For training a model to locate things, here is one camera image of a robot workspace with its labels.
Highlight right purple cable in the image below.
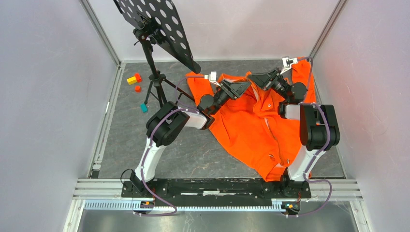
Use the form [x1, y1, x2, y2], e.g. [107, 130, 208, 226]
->
[285, 56, 334, 218]

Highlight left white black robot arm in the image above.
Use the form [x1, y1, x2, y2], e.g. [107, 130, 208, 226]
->
[130, 79, 251, 197]

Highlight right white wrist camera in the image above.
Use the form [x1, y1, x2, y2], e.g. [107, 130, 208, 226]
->
[280, 57, 298, 75]

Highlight black perforated music stand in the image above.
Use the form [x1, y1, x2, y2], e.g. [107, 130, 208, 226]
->
[114, 0, 201, 107]

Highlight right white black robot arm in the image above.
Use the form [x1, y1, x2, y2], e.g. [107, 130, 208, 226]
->
[248, 69, 340, 197]

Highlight teal block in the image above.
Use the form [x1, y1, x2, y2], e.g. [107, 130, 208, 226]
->
[140, 103, 148, 113]

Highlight orange jacket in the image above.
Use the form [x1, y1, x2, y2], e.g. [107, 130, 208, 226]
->
[185, 58, 318, 182]

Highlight grey slotted cable duct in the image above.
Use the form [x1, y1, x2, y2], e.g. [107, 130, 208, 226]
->
[84, 200, 285, 212]

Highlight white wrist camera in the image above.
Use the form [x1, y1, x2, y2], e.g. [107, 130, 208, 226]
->
[204, 71, 221, 87]
[280, 57, 298, 75]

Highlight red block on yellow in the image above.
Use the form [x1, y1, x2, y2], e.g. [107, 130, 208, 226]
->
[134, 73, 142, 83]

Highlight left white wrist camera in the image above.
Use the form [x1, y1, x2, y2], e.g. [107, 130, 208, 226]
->
[204, 71, 221, 87]

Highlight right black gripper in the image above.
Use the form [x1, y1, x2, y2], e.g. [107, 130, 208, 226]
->
[247, 67, 289, 101]

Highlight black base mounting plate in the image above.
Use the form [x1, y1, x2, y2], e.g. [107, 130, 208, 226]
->
[121, 178, 312, 207]

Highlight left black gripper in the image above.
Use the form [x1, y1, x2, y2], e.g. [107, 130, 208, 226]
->
[210, 78, 250, 115]

